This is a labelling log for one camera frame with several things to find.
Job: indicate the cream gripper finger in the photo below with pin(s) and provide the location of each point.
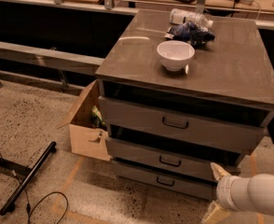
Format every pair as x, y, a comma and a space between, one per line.
218, 171
215, 213

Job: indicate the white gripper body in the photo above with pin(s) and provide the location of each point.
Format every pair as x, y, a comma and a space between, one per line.
225, 188

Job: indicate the grey bottom drawer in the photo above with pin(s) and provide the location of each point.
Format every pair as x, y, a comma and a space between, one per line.
200, 189

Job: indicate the grey drawer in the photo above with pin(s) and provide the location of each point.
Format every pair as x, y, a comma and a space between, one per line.
173, 157
200, 189
181, 126

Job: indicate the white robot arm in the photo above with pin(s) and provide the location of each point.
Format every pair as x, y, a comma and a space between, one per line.
239, 194

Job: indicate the grey middle drawer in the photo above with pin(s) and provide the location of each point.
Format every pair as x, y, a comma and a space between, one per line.
173, 157

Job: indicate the grey top drawer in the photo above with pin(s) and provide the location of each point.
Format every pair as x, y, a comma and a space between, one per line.
181, 126

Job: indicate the grey drawer cabinet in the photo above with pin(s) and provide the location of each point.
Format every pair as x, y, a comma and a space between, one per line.
230, 79

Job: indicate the white bowl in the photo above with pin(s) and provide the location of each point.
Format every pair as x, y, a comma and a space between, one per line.
175, 55

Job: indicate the green snack bag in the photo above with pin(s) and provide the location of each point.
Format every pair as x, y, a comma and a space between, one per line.
96, 118

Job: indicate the cardboard box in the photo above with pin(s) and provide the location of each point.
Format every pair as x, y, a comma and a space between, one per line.
86, 139

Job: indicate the blue crumpled chip bag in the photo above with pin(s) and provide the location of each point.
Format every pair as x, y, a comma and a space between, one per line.
190, 33

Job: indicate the clear plastic bottle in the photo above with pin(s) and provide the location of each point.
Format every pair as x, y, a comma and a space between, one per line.
179, 16

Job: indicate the grey metal railing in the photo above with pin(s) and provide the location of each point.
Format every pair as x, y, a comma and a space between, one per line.
81, 64

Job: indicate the black stand leg bar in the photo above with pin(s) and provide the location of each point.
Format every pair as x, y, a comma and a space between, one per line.
9, 206

